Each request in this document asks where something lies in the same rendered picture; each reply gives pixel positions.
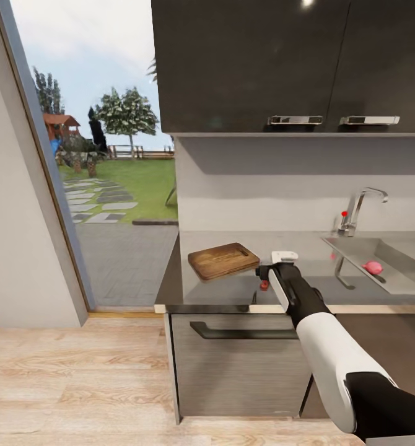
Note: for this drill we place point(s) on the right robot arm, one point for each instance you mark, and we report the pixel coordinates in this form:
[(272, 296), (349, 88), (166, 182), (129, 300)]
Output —
[(358, 394)]

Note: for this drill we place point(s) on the cabinet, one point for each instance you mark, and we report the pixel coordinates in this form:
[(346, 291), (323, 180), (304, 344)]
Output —
[(285, 68)]

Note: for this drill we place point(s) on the drop in sink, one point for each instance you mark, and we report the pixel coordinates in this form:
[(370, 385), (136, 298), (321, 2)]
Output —
[(395, 254)]

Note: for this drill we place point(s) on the cutting board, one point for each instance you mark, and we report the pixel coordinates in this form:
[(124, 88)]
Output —
[(218, 261)]

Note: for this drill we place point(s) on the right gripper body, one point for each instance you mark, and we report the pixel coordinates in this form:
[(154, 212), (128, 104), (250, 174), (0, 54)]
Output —
[(264, 272)]

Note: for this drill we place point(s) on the vidalia onion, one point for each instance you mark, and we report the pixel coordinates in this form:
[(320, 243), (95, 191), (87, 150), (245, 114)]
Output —
[(373, 267)]

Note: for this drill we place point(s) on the fixed window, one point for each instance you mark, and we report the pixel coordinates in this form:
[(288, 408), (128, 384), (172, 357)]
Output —
[(86, 75)]

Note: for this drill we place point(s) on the dishwasher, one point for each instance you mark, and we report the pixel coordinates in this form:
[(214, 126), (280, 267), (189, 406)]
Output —
[(239, 364)]

